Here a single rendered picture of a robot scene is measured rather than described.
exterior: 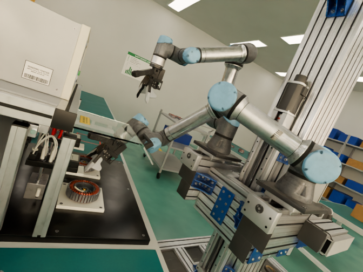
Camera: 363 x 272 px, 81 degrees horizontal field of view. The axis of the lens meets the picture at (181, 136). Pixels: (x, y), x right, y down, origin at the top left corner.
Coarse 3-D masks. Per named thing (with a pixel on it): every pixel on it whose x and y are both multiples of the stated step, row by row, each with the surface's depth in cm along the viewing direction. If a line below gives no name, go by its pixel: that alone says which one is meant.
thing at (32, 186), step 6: (36, 174) 72; (42, 174) 73; (48, 174) 75; (30, 180) 68; (42, 180) 70; (30, 186) 67; (36, 186) 67; (42, 186) 68; (30, 192) 67; (42, 192) 68; (30, 198) 68; (36, 198) 68
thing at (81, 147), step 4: (44, 136) 86; (56, 136) 91; (80, 136) 95; (52, 140) 87; (60, 140) 89; (76, 140) 91; (80, 140) 92; (52, 144) 89; (76, 144) 91; (80, 144) 97; (76, 148) 92; (80, 148) 93; (48, 152) 89
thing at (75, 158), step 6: (36, 156) 68; (48, 156) 71; (72, 156) 73; (78, 156) 75; (30, 162) 65; (36, 162) 65; (42, 162) 66; (54, 162) 68; (72, 162) 70; (78, 162) 71; (42, 168) 67; (72, 168) 70; (78, 168) 75; (72, 174) 71; (78, 174) 72; (36, 180) 68
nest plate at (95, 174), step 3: (93, 171) 99; (96, 171) 100; (69, 174) 90; (84, 174) 93; (87, 174) 94; (90, 174) 95; (93, 174) 96; (96, 174) 97; (99, 174) 98; (87, 177) 93; (90, 177) 94; (93, 177) 95; (96, 177) 95; (99, 177) 96
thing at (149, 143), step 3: (141, 135) 81; (144, 135) 80; (141, 138) 81; (144, 138) 82; (147, 138) 77; (147, 141) 76; (150, 141) 74; (144, 144) 74; (147, 144) 73; (150, 144) 74; (147, 147) 74; (150, 147) 74
